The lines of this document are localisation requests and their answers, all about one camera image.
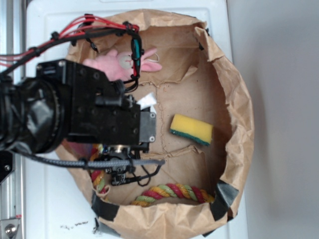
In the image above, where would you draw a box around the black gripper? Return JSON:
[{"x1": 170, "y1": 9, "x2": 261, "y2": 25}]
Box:
[{"x1": 36, "y1": 59, "x2": 156, "y2": 146}]

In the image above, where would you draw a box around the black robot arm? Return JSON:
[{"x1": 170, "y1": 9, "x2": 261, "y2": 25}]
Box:
[{"x1": 0, "y1": 60, "x2": 156, "y2": 154}]

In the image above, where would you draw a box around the pink plush bunny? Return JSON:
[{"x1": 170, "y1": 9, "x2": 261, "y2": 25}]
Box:
[{"x1": 83, "y1": 48, "x2": 162, "y2": 81}]

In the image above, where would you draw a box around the yellow green sponge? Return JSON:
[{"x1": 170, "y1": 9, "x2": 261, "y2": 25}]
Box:
[{"x1": 170, "y1": 114, "x2": 213, "y2": 146}]

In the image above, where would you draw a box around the brown paper bag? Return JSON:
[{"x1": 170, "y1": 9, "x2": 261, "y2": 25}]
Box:
[{"x1": 70, "y1": 9, "x2": 255, "y2": 239}]

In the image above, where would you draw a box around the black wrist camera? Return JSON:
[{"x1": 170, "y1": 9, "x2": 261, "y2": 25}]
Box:
[{"x1": 98, "y1": 145, "x2": 164, "y2": 187}]

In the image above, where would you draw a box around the grey braided cable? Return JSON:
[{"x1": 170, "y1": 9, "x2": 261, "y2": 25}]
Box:
[{"x1": 14, "y1": 149, "x2": 165, "y2": 170}]

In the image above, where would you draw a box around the red and black cable bundle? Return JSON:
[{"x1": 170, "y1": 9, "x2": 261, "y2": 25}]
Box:
[{"x1": 0, "y1": 14, "x2": 145, "y2": 92}]

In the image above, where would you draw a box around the black mounting bracket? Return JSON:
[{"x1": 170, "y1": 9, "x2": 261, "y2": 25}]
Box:
[{"x1": 0, "y1": 151, "x2": 13, "y2": 183}]

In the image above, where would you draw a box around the multicolour twisted rope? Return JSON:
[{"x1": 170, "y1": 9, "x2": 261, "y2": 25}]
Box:
[{"x1": 89, "y1": 144, "x2": 215, "y2": 207}]

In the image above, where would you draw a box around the aluminium frame rail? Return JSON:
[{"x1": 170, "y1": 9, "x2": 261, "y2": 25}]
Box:
[{"x1": 0, "y1": 0, "x2": 25, "y2": 239}]

